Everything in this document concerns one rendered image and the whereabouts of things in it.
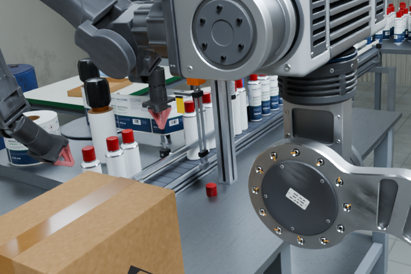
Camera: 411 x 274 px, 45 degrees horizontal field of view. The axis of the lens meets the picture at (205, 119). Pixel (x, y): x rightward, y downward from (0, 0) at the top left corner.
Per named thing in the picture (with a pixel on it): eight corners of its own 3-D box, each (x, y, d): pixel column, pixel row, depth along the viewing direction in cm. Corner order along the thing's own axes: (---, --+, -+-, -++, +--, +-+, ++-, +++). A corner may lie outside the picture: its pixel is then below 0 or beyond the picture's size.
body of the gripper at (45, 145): (43, 134, 125) (22, 119, 120) (70, 140, 120) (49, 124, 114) (30, 157, 123) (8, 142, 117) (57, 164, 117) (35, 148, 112)
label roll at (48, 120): (65, 158, 181) (57, 121, 177) (7, 170, 176) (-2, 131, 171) (62, 141, 200) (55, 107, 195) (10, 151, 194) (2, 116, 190)
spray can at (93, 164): (99, 210, 141) (88, 142, 135) (112, 213, 138) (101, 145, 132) (86, 218, 137) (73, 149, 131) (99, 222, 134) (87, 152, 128)
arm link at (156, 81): (156, 68, 154) (167, 64, 159) (139, 66, 158) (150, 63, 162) (158, 89, 156) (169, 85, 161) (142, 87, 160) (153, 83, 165)
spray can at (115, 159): (122, 198, 147) (111, 133, 141) (134, 202, 144) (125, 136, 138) (109, 205, 143) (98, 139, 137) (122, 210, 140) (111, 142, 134)
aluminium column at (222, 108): (225, 177, 166) (208, -31, 145) (237, 179, 163) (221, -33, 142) (218, 182, 163) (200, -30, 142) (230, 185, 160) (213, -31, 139)
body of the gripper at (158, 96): (141, 109, 160) (139, 86, 158) (161, 100, 168) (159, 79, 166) (156, 111, 156) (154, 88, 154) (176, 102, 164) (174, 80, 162)
